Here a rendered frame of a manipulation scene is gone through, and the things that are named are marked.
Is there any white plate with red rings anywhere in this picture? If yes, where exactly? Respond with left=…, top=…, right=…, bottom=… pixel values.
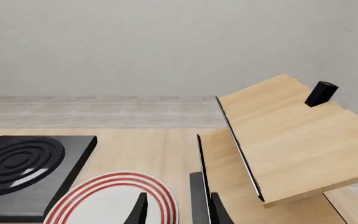
left=42, top=170, right=180, bottom=224

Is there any flat black stove plate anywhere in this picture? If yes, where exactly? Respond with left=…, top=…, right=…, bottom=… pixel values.
left=0, top=134, right=98, bottom=223

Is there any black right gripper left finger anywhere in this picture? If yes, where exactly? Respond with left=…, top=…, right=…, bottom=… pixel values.
left=126, top=192, right=149, bottom=224

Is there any pale wooden cabinet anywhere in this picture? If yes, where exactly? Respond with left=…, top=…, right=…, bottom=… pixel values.
left=189, top=73, right=358, bottom=224

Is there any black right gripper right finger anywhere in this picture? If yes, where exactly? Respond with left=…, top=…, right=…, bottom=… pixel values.
left=211, top=192, right=236, bottom=224

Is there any small black block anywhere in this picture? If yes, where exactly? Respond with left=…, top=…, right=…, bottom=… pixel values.
left=304, top=80, right=339, bottom=108

